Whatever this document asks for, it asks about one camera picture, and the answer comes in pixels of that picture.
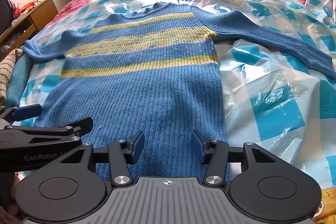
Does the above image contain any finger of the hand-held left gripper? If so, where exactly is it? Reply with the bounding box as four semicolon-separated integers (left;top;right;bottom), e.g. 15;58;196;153
16;117;94;147
0;104;43;125

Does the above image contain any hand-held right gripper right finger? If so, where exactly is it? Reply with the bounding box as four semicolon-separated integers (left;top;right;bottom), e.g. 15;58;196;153
193;130;282;186

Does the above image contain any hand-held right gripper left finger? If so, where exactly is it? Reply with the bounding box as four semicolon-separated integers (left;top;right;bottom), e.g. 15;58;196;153
54;131;145;186

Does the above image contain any blue yellow-striped knit sweater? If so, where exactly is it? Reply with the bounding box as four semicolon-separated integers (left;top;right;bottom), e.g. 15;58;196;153
20;2;332;185

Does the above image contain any teal towel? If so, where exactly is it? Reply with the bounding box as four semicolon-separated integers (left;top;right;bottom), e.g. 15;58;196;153
5;55;35;109

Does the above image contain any beige striped knit cloth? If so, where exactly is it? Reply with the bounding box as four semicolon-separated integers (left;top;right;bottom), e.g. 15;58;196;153
0;48;19;107

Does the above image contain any clear plastic checkered sheet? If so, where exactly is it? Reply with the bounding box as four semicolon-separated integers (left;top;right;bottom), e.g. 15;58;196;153
20;0;336;182

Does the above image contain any wooden shelf cabinet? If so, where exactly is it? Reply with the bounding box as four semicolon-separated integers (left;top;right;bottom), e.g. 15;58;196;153
0;0;59;45

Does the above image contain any black monitor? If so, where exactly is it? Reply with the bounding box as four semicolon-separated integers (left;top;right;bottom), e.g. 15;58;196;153
0;0;14;35

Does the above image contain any orange object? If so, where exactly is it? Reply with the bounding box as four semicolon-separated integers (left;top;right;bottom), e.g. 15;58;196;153
20;2;37;14

